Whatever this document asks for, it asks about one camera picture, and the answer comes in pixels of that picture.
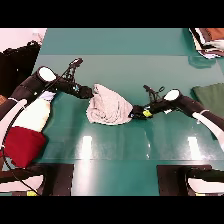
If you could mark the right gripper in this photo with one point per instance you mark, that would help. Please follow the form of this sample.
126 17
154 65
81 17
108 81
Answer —
137 112

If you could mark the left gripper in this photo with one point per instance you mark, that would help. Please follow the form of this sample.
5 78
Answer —
85 92

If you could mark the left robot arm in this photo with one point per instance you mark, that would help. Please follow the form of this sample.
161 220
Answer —
30 86

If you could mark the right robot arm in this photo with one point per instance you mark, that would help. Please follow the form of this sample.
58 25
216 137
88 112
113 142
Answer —
188 105

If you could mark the black garment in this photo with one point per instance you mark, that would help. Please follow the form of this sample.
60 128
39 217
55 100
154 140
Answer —
16 68

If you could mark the dark green garment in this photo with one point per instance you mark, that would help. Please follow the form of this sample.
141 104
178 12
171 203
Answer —
210 97

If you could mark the red garment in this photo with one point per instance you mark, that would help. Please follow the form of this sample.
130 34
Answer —
23 146

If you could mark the heap of clothes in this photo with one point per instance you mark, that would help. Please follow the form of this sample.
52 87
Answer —
208 48

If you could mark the brown garment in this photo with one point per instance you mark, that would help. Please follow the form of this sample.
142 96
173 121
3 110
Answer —
213 33

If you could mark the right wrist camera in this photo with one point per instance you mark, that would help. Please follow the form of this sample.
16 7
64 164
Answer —
151 94

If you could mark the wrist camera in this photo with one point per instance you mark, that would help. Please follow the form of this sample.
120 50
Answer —
151 94
75 62

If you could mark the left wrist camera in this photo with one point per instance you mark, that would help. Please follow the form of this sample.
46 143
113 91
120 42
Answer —
75 62

